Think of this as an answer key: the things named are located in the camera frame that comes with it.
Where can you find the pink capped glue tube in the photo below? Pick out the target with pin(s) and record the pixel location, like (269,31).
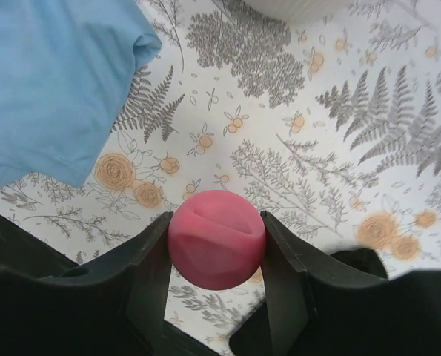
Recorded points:
(216,240)

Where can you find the light blue cloth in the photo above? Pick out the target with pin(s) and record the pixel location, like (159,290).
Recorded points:
(65,73)

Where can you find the floral patterned table mat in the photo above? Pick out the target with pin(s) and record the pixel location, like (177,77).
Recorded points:
(331,125)

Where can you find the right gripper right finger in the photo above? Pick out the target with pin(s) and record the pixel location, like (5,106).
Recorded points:
(318,305)

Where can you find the white round divided organizer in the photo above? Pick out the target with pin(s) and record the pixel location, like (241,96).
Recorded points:
(297,11)

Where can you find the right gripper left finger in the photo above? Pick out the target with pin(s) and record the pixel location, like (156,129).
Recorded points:
(112,305)

